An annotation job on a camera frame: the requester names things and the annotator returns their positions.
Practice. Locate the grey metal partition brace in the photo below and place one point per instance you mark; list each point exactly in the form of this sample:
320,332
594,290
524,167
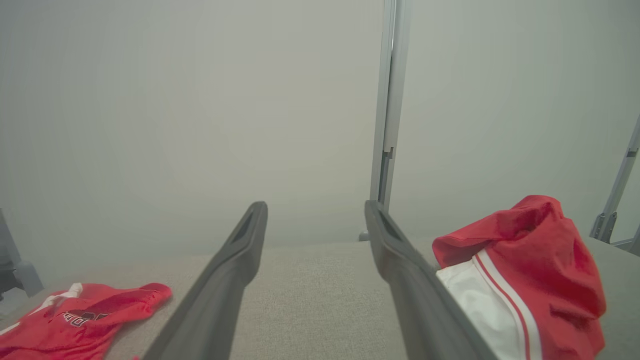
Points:
617,195

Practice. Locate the grey angled partition leg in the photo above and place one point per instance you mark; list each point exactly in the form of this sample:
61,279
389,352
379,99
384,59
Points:
27,275

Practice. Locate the grey metal partition post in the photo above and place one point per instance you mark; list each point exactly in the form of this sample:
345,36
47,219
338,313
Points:
395,75

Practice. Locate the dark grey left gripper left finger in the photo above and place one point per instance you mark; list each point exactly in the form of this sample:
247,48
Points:
210,310

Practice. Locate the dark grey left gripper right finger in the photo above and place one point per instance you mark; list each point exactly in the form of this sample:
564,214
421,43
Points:
425,320

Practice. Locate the grey rounded post foot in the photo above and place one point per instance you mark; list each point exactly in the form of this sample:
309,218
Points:
364,236

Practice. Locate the red Bulls 23 jersey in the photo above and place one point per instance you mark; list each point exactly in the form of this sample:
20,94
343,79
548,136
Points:
550,260

